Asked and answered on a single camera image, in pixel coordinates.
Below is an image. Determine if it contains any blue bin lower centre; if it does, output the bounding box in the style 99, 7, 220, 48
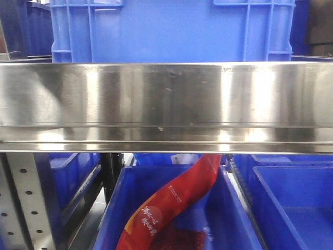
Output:
93, 165, 262, 249

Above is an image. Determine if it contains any red printed bag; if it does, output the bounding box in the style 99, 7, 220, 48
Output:
116, 154, 222, 249

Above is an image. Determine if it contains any stainless steel shelf rail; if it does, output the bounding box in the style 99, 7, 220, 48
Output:
1, 61, 332, 154

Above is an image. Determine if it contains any blue bin lower right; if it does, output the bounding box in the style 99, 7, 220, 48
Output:
233, 154, 332, 249

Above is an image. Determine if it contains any blue bin lower left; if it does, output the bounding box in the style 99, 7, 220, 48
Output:
49, 153, 101, 209

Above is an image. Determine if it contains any large blue crate on shelf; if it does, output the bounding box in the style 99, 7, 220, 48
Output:
50, 1, 295, 63

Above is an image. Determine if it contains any blue bin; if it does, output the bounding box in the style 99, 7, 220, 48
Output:
49, 153, 101, 209
233, 154, 332, 249
93, 165, 262, 249

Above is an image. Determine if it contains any perforated steel shelf upright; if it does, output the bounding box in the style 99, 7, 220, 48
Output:
1, 153, 57, 249

